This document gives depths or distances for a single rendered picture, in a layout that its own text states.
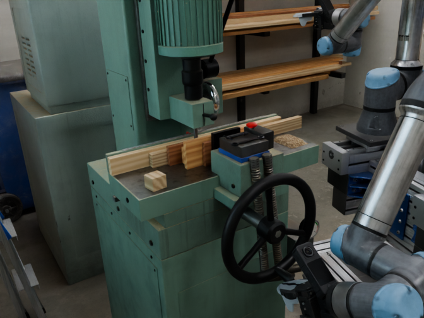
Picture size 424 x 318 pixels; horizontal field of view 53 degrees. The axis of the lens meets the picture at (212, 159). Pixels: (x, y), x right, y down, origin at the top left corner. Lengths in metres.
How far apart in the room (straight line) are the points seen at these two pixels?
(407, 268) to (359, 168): 0.87
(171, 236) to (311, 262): 0.37
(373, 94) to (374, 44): 3.30
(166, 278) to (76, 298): 1.12
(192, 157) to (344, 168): 0.70
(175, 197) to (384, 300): 0.53
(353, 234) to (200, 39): 0.59
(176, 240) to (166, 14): 0.57
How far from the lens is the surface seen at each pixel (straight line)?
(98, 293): 2.24
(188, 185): 1.08
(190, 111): 1.17
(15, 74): 2.76
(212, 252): 1.22
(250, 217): 1.08
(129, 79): 1.33
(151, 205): 1.05
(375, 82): 1.68
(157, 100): 1.26
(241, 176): 1.04
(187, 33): 1.10
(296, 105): 4.78
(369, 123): 1.71
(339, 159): 1.66
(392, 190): 0.94
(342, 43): 1.84
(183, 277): 1.20
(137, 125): 1.35
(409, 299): 0.82
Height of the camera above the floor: 1.36
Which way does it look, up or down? 22 degrees down
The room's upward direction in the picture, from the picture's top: 2 degrees counter-clockwise
